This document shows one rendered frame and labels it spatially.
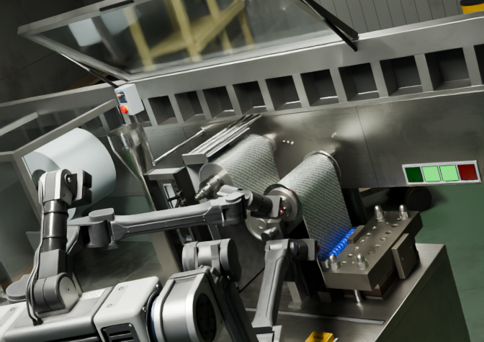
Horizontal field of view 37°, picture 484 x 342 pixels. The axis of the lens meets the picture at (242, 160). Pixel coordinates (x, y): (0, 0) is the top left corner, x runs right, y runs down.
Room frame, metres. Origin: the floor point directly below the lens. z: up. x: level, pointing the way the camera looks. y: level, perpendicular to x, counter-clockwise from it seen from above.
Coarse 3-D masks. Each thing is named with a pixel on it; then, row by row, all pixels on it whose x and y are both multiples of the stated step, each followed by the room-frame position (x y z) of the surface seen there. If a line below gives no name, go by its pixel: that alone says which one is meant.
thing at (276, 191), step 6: (330, 162) 2.29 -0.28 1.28; (270, 192) 2.16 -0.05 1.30; (276, 192) 2.14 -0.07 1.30; (282, 192) 2.12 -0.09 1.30; (288, 192) 2.12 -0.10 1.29; (288, 198) 2.11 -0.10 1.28; (294, 198) 2.11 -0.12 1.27; (294, 204) 2.10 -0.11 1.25; (294, 210) 2.11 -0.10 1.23; (288, 216) 2.13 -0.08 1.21; (294, 216) 2.11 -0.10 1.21
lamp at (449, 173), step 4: (444, 168) 2.11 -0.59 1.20; (448, 168) 2.10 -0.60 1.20; (452, 168) 2.09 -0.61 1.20; (444, 172) 2.11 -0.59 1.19; (448, 172) 2.10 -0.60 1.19; (452, 172) 2.09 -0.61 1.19; (456, 172) 2.08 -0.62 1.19; (444, 176) 2.11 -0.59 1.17; (448, 176) 2.10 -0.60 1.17; (452, 176) 2.09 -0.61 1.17; (456, 176) 2.08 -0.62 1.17; (444, 180) 2.11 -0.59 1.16; (448, 180) 2.10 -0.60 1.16
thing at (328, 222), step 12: (336, 192) 2.26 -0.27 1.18; (324, 204) 2.19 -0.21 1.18; (336, 204) 2.24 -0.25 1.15; (312, 216) 2.14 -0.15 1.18; (324, 216) 2.18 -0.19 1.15; (336, 216) 2.23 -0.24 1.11; (348, 216) 2.28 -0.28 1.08; (312, 228) 2.12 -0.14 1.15; (324, 228) 2.17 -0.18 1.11; (336, 228) 2.21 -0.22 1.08; (348, 228) 2.26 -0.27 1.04; (324, 240) 2.15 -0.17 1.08; (336, 240) 2.20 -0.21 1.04; (324, 252) 2.14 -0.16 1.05
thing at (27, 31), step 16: (112, 0) 2.37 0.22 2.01; (128, 0) 2.30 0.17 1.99; (144, 0) 2.28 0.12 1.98; (304, 0) 2.10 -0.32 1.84; (64, 16) 2.53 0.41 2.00; (80, 16) 2.47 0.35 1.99; (96, 16) 2.45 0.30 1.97; (320, 16) 2.14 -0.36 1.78; (32, 32) 2.67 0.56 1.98; (336, 32) 2.19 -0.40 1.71; (352, 32) 2.27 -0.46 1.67; (288, 48) 2.44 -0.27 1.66; (352, 48) 2.24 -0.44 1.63; (80, 64) 2.88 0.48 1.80; (96, 64) 2.89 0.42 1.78; (208, 64) 2.69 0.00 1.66; (128, 80) 2.99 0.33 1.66
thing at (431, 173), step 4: (424, 168) 2.15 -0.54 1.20; (428, 168) 2.14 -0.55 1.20; (432, 168) 2.13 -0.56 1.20; (436, 168) 2.12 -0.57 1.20; (424, 172) 2.15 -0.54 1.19; (428, 172) 2.14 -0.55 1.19; (432, 172) 2.13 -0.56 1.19; (436, 172) 2.12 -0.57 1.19; (428, 176) 2.15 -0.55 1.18; (432, 176) 2.14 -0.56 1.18; (436, 176) 2.13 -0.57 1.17; (428, 180) 2.15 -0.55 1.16; (432, 180) 2.14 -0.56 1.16; (436, 180) 2.13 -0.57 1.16; (440, 180) 2.12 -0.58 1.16
